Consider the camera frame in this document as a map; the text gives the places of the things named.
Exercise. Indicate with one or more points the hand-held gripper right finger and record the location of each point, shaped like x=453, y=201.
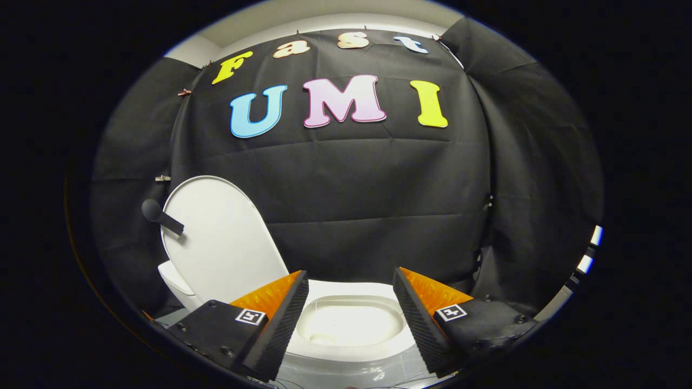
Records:
x=416, y=324

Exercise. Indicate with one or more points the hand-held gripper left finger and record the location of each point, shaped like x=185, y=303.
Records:
x=284, y=319

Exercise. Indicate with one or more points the white toilet lid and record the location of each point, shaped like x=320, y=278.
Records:
x=221, y=243

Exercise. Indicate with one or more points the white toilet seat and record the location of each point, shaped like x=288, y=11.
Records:
x=348, y=290

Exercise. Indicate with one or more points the white toilet with tank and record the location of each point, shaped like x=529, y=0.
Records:
x=175, y=283

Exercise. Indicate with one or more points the black backdrop cloth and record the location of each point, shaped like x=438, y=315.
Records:
x=367, y=189

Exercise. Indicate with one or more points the white slotted panel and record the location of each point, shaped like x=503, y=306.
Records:
x=596, y=236

